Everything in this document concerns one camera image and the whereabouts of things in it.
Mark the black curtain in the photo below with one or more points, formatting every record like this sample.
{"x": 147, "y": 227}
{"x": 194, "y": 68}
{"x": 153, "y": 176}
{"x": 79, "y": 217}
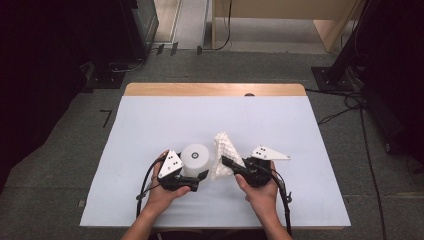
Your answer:
{"x": 400, "y": 66}
{"x": 33, "y": 83}

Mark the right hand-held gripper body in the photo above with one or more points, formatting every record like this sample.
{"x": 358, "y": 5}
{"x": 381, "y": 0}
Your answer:
{"x": 256, "y": 173}

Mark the person's left hand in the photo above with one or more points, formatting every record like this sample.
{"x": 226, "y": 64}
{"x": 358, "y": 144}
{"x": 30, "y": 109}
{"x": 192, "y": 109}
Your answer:
{"x": 161, "y": 196}

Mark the white cylindrical device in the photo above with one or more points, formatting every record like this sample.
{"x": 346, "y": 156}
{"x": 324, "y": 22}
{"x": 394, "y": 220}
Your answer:
{"x": 195, "y": 163}

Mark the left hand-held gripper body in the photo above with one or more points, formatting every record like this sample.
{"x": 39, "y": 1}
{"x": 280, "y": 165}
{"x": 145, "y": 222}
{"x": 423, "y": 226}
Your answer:
{"x": 170, "y": 165}

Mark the black floor bracket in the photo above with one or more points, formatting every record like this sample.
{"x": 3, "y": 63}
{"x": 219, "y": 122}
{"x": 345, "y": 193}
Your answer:
{"x": 174, "y": 48}
{"x": 160, "y": 49}

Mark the white table mat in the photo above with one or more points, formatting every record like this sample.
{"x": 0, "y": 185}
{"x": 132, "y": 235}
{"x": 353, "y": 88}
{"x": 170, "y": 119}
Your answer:
{"x": 183, "y": 116}

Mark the black metal stand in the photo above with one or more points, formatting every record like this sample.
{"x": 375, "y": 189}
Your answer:
{"x": 333, "y": 80}

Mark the light wooden desk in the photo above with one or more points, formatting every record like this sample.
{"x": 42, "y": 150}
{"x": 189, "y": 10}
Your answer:
{"x": 283, "y": 8}

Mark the black stand base plate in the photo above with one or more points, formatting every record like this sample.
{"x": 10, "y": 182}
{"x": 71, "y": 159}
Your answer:
{"x": 106, "y": 80}

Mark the person's dark clothing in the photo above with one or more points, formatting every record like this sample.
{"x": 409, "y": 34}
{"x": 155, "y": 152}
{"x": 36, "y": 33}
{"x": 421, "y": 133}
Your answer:
{"x": 216, "y": 236}

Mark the person's right hand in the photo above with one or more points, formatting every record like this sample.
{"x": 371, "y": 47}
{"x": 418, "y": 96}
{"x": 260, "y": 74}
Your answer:
{"x": 261, "y": 200}

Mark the white waffle cloth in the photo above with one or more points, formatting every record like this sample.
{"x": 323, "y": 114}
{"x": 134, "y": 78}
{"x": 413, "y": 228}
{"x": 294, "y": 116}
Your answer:
{"x": 226, "y": 148}

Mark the black cabinet with glass door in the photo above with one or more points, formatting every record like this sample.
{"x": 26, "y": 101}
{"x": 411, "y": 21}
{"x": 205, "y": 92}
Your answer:
{"x": 140, "y": 30}

